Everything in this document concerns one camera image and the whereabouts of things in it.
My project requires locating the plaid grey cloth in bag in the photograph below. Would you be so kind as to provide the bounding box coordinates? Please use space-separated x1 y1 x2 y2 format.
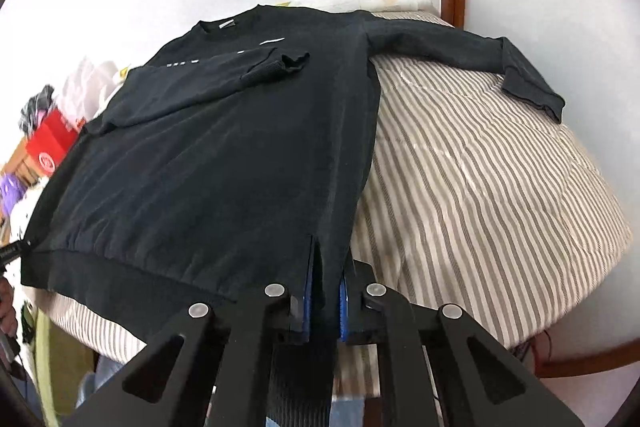
18 84 55 138

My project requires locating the red paper shopping bag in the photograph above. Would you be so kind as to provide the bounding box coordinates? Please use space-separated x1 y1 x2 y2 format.
26 108 78 176

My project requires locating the wooden bedside table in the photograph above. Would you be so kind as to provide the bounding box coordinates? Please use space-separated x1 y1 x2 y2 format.
1 138 40 187

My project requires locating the striped beige quilt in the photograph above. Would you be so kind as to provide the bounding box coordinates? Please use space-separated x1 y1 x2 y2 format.
29 10 636 400

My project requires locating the white Miniso plastic bag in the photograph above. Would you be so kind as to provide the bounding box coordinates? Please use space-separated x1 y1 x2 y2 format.
56 60 129 130

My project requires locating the white duck-print sheet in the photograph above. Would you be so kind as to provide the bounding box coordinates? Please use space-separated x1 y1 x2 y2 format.
278 0 436 13

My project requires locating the black long-sleeve sweatshirt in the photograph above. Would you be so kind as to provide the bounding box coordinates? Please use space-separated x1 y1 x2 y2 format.
21 5 564 340

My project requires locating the person's left hand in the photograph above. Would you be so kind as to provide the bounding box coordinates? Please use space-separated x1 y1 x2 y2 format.
0 277 17 337

